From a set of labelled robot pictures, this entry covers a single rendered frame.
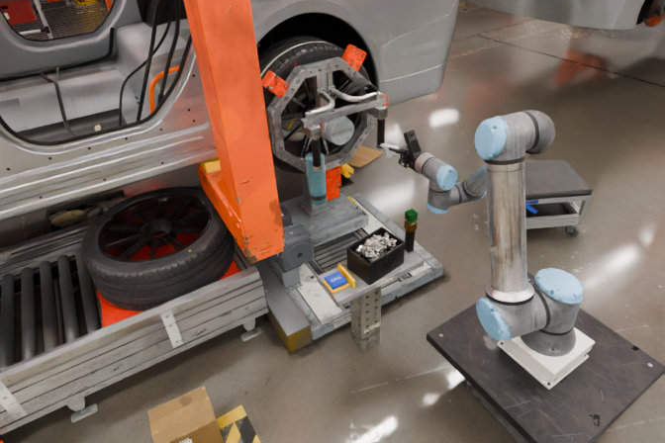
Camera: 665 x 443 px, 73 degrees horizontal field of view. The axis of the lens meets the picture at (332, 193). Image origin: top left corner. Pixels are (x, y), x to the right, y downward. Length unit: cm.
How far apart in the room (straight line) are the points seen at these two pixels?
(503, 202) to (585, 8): 283
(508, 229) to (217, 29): 105
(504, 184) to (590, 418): 85
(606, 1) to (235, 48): 314
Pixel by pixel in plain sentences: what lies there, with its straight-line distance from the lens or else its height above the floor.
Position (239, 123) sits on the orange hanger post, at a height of 114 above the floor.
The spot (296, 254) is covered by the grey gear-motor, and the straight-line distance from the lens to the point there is 219.
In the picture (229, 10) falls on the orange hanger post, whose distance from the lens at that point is 146.
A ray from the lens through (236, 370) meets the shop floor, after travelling 223.
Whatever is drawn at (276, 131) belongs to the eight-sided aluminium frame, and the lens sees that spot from 207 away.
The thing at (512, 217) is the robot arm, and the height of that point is 93.
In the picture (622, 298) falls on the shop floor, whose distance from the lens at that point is 274.
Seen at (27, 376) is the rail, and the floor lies 35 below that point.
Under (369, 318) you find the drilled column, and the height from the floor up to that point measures 21.
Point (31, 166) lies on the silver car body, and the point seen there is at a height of 93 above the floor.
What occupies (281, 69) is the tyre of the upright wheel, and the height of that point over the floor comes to 111.
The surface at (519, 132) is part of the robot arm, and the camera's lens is 140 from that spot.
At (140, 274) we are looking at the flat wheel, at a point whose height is 50.
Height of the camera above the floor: 179
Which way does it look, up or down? 35 degrees down
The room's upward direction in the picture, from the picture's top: 3 degrees counter-clockwise
